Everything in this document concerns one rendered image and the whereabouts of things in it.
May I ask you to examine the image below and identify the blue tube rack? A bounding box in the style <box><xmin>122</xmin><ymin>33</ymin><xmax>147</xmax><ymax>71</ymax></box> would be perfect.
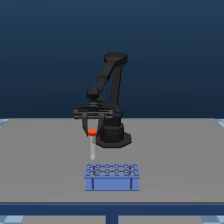
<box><xmin>83</xmin><ymin>163</ymin><xmax>141</xmax><ymax>192</ymax></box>

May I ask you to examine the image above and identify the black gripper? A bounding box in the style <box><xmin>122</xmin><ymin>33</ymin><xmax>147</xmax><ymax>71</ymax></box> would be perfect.
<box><xmin>73</xmin><ymin>106</ymin><xmax>115</xmax><ymax>138</ymax></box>

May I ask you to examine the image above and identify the clear tube with orange cap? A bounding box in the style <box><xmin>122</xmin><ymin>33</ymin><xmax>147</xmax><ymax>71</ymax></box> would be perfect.
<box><xmin>87</xmin><ymin>128</ymin><xmax>99</xmax><ymax>160</ymax></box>

